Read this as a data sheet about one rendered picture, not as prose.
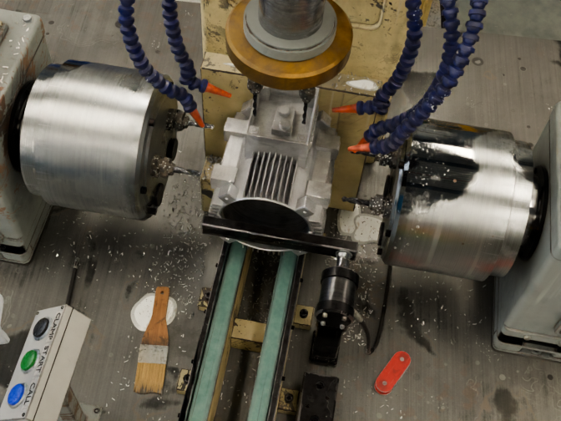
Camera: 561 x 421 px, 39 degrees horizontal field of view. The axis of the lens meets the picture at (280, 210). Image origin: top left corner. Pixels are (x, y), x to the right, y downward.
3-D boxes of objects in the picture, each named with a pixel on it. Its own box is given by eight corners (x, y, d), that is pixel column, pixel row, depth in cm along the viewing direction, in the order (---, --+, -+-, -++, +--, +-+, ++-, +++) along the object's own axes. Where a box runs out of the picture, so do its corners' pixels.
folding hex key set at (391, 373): (397, 351, 142) (399, 347, 140) (412, 362, 141) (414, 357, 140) (370, 388, 138) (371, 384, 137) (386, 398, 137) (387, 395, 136)
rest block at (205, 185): (208, 186, 159) (206, 150, 149) (242, 192, 159) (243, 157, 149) (201, 211, 156) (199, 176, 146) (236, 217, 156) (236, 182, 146)
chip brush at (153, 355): (149, 286, 147) (149, 285, 146) (177, 289, 147) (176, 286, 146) (133, 394, 135) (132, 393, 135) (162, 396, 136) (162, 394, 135)
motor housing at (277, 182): (233, 155, 149) (232, 87, 133) (332, 172, 148) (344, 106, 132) (209, 246, 138) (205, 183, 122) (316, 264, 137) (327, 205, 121)
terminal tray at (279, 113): (256, 105, 136) (257, 77, 130) (317, 116, 135) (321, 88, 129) (242, 161, 129) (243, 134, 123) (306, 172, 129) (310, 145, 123)
